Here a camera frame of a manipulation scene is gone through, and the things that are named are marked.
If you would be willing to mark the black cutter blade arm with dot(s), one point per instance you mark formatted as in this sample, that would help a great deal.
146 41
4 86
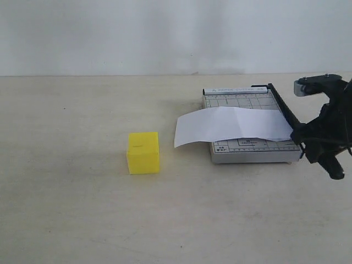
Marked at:
288 115

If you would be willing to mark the yellow foam cube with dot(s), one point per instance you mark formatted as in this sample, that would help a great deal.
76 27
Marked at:
143 153

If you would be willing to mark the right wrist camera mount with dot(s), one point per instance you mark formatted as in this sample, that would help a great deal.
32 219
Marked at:
329 84

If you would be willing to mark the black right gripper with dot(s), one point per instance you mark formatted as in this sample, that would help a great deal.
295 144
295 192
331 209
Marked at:
329 134

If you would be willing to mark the white paper sheet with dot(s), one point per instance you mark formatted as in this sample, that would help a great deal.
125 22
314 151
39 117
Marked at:
226 123

